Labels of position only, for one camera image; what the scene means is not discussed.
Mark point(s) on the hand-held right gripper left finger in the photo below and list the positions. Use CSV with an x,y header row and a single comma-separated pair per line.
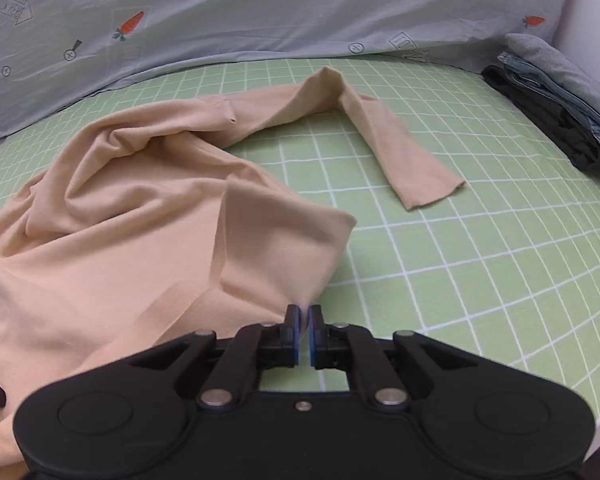
x,y
294,332

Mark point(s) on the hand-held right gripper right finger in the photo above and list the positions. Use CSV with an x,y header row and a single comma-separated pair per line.
x,y
313,337

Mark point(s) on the beige long-sleeve shirt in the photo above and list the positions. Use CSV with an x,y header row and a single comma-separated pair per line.
x,y
145,240

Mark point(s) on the green grid bed sheet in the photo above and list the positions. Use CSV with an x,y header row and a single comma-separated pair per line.
x,y
480,260

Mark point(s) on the folded black garment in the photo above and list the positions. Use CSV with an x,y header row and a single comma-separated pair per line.
x,y
565,130

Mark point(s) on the grey carrot print pillow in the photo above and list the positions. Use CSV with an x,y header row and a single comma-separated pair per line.
x,y
260,5

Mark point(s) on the folded blue jeans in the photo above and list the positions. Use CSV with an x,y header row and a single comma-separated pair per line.
x,y
550,87

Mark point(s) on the folded grey garment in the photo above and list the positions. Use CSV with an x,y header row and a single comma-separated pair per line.
x,y
555,65

